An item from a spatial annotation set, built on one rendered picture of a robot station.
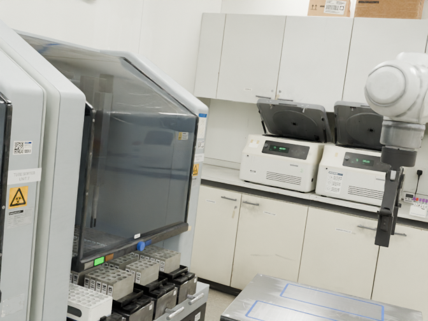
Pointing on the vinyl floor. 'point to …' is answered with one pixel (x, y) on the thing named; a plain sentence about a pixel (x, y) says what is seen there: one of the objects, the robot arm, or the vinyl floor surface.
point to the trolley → (307, 304)
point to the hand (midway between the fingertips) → (385, 234)
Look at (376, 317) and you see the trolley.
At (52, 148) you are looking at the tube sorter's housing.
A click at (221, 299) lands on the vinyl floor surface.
